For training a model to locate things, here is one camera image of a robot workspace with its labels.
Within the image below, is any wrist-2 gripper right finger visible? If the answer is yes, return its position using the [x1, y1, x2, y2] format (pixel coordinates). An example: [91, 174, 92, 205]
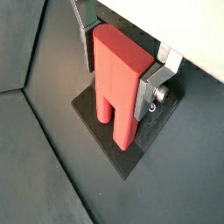
[134, 43, 183, 122]

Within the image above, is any wrist-2 gripper left finger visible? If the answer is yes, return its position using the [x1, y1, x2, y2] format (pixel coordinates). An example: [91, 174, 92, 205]
[70, 0, 101, 73]

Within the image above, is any red square-circle object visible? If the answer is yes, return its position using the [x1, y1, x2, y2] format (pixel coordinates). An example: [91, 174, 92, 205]
[93, 24, 154, 151]

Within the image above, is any black curved fixture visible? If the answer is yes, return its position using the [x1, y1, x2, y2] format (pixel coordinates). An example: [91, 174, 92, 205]
[70, 62, 186, 181]

